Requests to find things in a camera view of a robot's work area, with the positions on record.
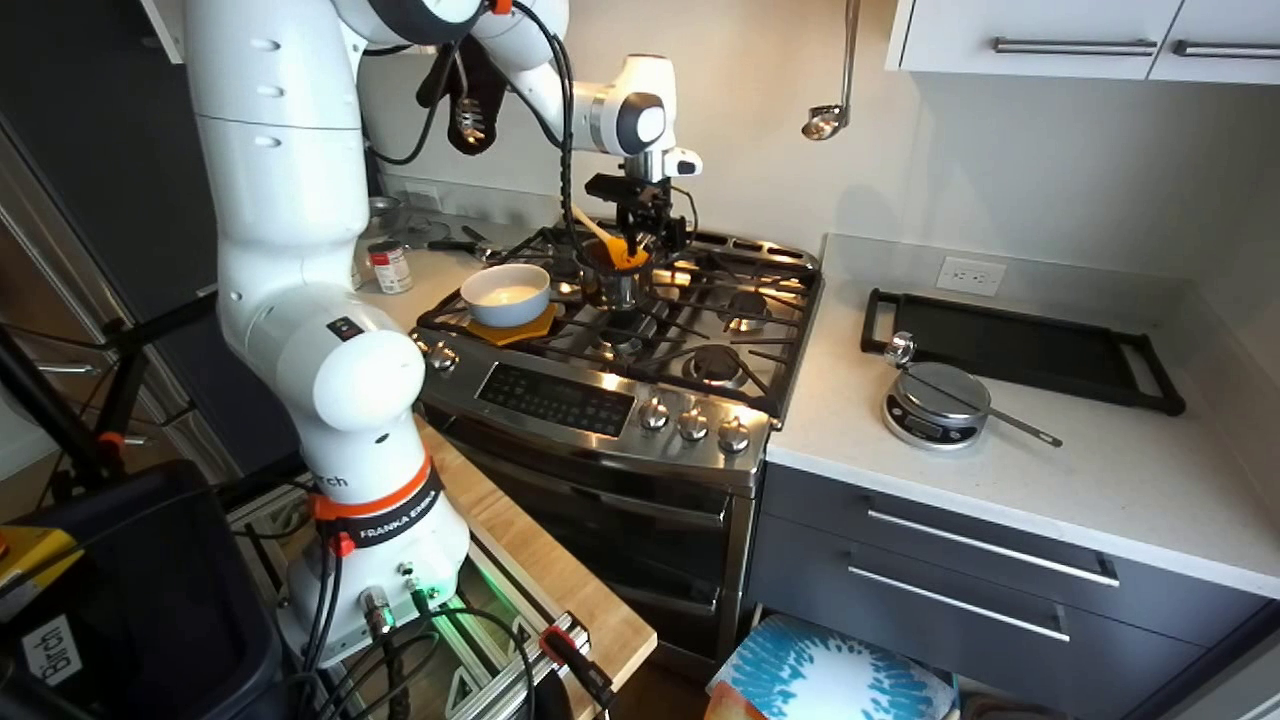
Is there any hanging metal ladle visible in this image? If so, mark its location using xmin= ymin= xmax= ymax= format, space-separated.
xmin=795 ymin=0 xmax=867 ymax=143

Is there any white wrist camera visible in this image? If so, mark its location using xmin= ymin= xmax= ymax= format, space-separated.
xmin=655 ymin=148 xmax=708 ymax=187

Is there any stainless steel gas stove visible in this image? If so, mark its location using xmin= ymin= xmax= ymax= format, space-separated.
xmin=409 ymin=223 xmax=828 ymax=673

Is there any white wall outlet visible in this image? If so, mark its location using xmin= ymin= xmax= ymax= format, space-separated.
xmin=936 ymin=251 xmax=1010 ymax=302

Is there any white cabinet door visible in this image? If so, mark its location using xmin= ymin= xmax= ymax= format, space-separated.
xmin=1147 ymin=0 xmax=1280 ymax=94
xmin=883 ymin=0 xmax=1183 ymax=85

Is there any wooden board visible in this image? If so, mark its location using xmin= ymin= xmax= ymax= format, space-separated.
xmin=357 ymin=245 xmax=662 ymax=694

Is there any black tripod stand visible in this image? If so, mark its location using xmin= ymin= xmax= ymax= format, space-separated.
xmin=0 ymin=289 xmax=225 ymax=497

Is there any black griddle tray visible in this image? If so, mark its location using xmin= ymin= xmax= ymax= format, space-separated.
xmin=855 ymin=286 xmax=1191 ymax=420

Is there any yellow silicone trivet mat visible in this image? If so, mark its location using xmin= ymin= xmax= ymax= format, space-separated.
xmin=448 ymin=302 xmax=572 ymax=354

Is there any black bin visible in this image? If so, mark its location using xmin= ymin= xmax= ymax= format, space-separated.
xmin=0 ymin=462 xmax=294 ymax=720

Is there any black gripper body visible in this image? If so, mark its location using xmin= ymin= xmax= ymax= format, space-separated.
xmin=581 ymin=166 xmax=681 ymax=223

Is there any yellow smiley spatula wooden handle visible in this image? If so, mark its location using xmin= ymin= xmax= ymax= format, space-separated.
xmin=568 ymin=205 xmax=655 ymax=275

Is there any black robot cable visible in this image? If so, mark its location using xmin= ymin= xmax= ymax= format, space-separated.
xmin=362 ymin=0 xmax=584 ymax=235

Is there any small jar red lid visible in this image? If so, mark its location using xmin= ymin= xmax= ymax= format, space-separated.
xmin=362 ymin=235 xmax=417 ymax=302

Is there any dark grey drawer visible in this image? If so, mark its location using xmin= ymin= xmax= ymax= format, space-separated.
xmin=756 ymin=462 xmax=1266 ymax=645
xmin=740 ymin=511 xmax=1212 ymax=720

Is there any white ceramic bowl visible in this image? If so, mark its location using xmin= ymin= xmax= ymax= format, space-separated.
xmin=455 ymin=260 xmax=554 ymax=331

